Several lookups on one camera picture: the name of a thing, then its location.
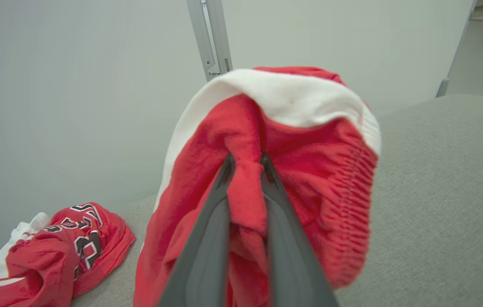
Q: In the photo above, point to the grey partition post with foot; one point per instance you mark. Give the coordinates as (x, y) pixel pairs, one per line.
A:
(459, 47)

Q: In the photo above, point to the grey fabric sofa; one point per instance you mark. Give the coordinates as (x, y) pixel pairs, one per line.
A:
(437, 204)

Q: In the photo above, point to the red shorts with white stripe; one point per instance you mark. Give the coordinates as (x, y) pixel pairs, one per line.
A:
(318, 179)

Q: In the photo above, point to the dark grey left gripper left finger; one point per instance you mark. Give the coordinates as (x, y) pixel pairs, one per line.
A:
(201, 256)

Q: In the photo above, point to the red jersey with white sleeves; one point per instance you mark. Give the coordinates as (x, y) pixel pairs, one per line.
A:
(49, 256)

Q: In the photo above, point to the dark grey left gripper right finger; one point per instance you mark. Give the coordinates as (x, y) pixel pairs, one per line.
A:
(292, 264)

